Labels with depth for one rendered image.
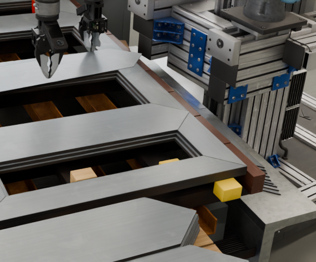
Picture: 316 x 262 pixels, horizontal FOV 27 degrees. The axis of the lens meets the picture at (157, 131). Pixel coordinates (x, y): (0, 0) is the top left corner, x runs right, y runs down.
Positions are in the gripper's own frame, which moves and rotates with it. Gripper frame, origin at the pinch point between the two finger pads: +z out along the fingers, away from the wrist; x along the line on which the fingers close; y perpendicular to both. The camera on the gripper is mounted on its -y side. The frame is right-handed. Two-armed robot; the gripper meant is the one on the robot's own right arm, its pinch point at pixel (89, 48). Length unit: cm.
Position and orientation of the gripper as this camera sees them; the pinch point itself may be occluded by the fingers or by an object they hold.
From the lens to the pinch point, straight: 245.2
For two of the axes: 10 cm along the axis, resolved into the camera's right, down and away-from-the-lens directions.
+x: 8.9, -1.6, 4.2
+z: -0.8, 8.6, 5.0
